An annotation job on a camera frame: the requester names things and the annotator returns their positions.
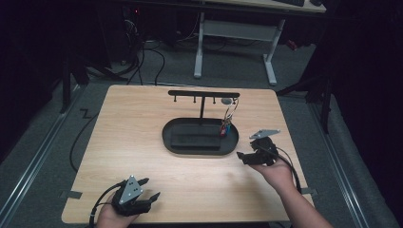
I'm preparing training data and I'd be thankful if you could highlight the left hand-held gripper cable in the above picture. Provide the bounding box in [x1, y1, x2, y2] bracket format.
[88, 180, 126, 228]

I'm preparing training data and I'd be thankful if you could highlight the metal floor rail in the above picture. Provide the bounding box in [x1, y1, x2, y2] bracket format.
[307, 104, 373, 228]
[0, 85, 87, 220]

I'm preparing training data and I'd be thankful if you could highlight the person's right hand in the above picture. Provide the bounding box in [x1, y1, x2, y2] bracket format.
[248, 156, 297, 192]

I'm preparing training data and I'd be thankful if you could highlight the black floor cable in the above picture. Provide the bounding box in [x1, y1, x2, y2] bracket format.
[68, 110, 101, 174]

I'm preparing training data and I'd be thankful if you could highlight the bunch of keys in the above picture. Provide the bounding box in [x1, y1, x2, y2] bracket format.
[219, 97, 240, 138]

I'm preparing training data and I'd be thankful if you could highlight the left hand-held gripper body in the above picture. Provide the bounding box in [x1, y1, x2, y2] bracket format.
[110, 174, 154, 218]

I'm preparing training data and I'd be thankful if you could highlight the black key stand with tray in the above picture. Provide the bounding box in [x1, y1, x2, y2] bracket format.
[162, 89, 241, 157]

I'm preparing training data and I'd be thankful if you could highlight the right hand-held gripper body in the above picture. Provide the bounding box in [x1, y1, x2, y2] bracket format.
[245, 128, 281, 167]

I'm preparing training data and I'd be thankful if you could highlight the black metal stand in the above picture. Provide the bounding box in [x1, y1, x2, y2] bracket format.
[59, 44, 91, 114]
[276, 74, 335, 135]

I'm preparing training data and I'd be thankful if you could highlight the hand-held gripper cable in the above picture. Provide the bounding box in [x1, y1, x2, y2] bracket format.
[268, 144, 304, 195]
[88, 180, 126, 228]

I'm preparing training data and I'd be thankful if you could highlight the right hand-held gripper cable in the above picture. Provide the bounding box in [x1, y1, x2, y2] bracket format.
[268, 144, 304, 195]

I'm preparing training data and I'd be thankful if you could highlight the bundle of black cables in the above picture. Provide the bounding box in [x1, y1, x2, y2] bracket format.
[121, 9, 166, 86]

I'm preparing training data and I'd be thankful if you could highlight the person's left hand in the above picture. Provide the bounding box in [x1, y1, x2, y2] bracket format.
[96, 192, 141, 228]

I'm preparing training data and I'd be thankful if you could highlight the white-framed desk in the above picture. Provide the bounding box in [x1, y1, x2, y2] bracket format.
[193, 0, 328, 86]

